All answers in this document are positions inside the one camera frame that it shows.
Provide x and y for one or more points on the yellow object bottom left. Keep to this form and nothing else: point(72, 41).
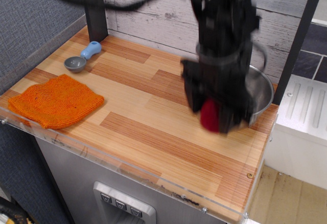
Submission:
point(15, 219)

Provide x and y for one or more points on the orange knitted cloth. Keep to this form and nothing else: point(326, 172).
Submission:
point(56, 104)

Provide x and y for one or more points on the clear acrylic edge guard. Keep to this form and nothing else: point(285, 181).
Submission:
point(147, 165)

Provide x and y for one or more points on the black left frame post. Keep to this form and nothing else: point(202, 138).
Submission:
point(96, 20)

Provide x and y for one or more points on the black right frame post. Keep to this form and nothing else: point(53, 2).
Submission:
point(301, 32)

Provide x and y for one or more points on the white toy sink unit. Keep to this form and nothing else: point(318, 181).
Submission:
point(297, 144)

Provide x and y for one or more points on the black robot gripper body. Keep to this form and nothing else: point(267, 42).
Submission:
point(224, 77)

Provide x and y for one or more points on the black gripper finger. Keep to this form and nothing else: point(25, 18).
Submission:
point(196, 93)
point(232, 119)

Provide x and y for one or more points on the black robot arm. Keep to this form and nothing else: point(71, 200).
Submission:
point(225, 27)

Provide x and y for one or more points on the silver toy fridge cabinet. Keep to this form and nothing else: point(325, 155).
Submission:
point(95, 194)

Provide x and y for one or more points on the grey scoop blue handle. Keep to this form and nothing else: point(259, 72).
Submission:
point(76, 64)

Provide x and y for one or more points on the black frame post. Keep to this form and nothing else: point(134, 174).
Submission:
point(301, 32)
point(96, 20)

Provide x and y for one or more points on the stainless steel bowl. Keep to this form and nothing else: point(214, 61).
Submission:
point(261, 89)

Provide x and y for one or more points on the red egg-shaped object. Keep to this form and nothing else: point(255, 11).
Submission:
point(209, 116)

